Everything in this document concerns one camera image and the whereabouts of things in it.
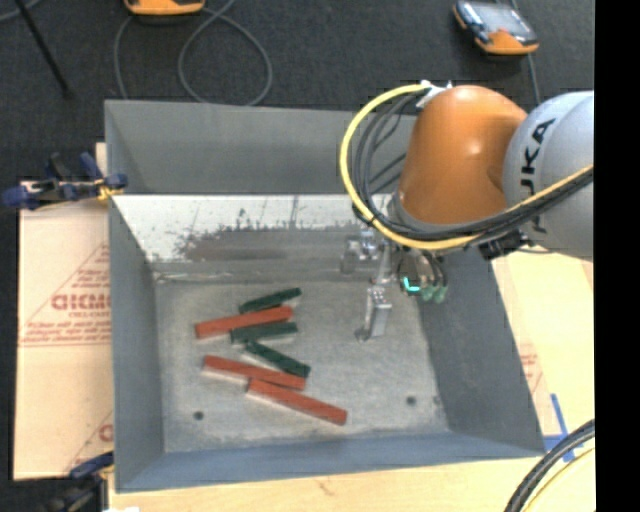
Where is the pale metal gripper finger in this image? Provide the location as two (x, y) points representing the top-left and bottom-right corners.
(369, 287), (393, 338)
(354, 294), (375, 343)

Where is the grey metal bin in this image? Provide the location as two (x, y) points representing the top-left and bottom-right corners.
(103, 98), (547, 494)

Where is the dark green flat block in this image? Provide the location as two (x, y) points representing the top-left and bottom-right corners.
(229, 321), (300, 346)
(237, 286), (303, 316)
(243, 340), (313, 379)

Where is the red-brown flat block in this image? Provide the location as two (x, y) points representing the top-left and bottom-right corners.
(244, 377), (349, 428)
(201, 354), (308, 392)
(193, 305), (295, 342)

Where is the black cylinder on white bracket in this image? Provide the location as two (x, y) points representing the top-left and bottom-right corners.
(477, 230), (532, 262)

